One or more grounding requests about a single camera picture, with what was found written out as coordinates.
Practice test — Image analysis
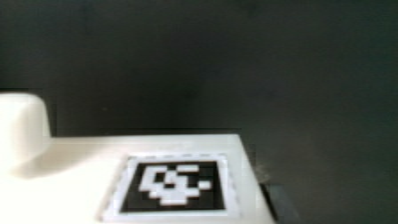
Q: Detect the white drawer box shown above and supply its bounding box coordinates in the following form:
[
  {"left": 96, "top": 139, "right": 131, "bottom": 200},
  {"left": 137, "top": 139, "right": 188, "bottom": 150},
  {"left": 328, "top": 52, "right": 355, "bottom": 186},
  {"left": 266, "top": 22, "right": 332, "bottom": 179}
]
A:
[{"left": 0, "top": 93, "right": 275, "bottom": 224}]

